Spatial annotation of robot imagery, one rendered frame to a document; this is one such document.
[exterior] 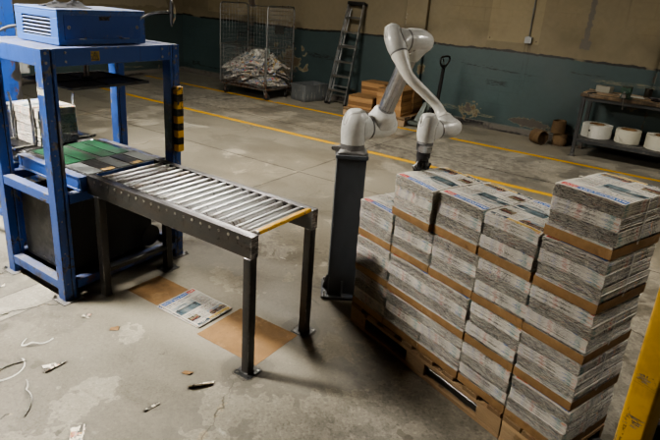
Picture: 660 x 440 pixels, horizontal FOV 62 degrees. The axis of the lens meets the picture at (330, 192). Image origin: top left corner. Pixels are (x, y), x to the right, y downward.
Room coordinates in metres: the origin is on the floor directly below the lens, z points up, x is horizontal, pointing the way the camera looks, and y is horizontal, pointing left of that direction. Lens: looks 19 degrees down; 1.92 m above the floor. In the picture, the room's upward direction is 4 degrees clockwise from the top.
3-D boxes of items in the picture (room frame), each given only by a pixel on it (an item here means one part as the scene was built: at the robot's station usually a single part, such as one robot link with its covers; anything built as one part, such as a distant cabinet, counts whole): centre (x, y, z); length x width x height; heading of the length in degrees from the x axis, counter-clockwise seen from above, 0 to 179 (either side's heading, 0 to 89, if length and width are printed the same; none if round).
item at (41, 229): (3.58, 1.62, 0.38); 0.94 x 0.69 x 0.63; 147
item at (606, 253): (2.10, -1.11, 0.63); 0.38 x 0.29 x 0.97; 127
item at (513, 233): (2.34, -0.94, 0.95); 0.38 x 0.29 x 0.23; 126
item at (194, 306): (3.05, 0.80, 0.01); 0.37 x 0.28 x 0.01; 57
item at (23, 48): (3.58, 1.62, 1.50); 0.94 x 0.68 x 0.10; 147
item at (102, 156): (3.58, 1.62, 0.75); 0.70 x 0.65 x 0.10; 57
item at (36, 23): (3.58, 1.62, 1.65); 0.60 x 0.45 x 0.20; 147
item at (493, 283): (2.68, -0.68, 0.42); 1.17 x 0.39 x 0.83; 37
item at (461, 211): (2.57, -0.77, 0.95); 0.38 x 0.29 x 0.23; 125
